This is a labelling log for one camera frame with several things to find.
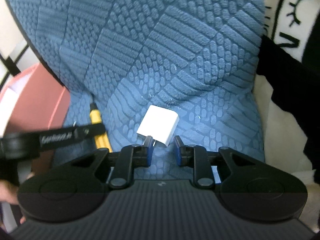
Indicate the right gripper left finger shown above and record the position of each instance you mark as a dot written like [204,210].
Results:
[125,162]

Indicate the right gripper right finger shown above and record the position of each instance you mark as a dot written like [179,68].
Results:
[195,157]

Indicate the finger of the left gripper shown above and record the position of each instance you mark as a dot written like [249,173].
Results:
[29,145]

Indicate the small white plug adapter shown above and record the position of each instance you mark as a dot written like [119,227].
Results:
[159,123]

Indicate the person's left hand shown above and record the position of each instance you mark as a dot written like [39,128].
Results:
[8,192]

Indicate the pink cardboard box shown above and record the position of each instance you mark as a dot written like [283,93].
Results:
[33,101]

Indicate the blue textured chair cover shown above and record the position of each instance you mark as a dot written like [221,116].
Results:
[195,57]

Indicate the red white black blanket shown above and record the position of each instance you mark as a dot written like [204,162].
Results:
[287,92]

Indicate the yellow handled screwdriver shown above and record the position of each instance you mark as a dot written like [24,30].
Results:
[101,139]

